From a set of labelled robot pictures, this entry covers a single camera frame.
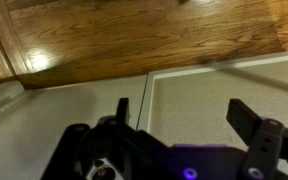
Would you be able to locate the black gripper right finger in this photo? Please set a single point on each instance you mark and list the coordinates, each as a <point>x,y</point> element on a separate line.
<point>250,126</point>

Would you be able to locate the wooden floor threshold strip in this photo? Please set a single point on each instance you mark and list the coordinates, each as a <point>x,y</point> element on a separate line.
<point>7,40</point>

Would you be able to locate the white door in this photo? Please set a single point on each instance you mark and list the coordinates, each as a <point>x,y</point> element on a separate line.
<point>217,106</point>

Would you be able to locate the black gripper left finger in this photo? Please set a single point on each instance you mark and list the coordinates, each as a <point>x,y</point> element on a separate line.
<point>122,110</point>

